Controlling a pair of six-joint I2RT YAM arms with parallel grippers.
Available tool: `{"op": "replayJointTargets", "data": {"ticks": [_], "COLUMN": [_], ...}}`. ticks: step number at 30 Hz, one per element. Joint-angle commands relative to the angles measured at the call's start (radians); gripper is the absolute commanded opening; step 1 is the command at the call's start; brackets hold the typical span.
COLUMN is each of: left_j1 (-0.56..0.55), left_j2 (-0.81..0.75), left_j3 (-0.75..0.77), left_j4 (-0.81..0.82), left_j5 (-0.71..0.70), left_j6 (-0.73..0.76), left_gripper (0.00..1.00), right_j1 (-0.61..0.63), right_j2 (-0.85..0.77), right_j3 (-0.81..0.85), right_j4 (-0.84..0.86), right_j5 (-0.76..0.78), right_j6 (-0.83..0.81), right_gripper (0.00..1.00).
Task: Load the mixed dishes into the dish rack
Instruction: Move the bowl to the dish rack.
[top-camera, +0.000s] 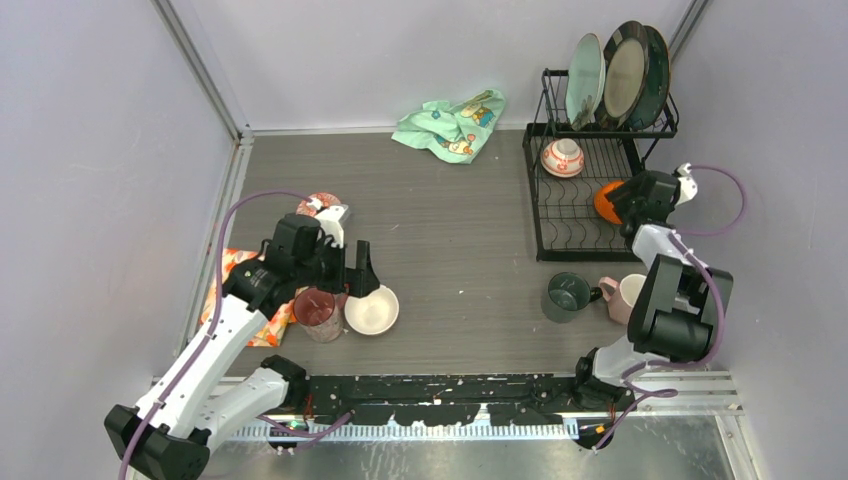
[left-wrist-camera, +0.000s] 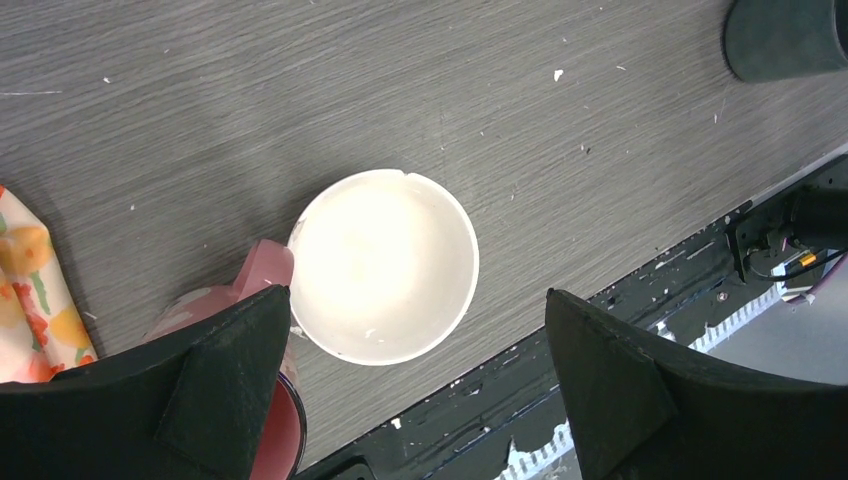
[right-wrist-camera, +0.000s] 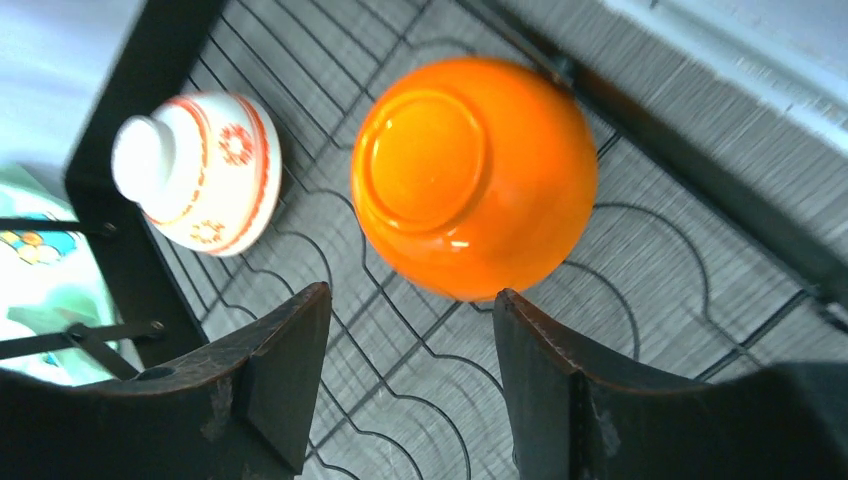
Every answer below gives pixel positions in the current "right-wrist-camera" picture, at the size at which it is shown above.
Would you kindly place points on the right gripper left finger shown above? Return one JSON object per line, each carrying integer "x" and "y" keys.
{"x": 240, "y": 407}

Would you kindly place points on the white bowl orange outside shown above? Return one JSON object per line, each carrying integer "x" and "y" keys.
{"x": 471, "y": 175}

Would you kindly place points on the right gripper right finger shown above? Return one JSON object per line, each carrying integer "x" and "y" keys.
{"x": 580, "y": 410}

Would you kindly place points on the mint green cartoon cloth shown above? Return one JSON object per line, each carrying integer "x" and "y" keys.
{"x": 49, "y": 282}

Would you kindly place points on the black wire dish rack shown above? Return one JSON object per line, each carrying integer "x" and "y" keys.
{"x": 410, "y": 386}

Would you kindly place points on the orange coral pattern bowl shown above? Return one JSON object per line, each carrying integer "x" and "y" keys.
{"x": 205, "y": 169}

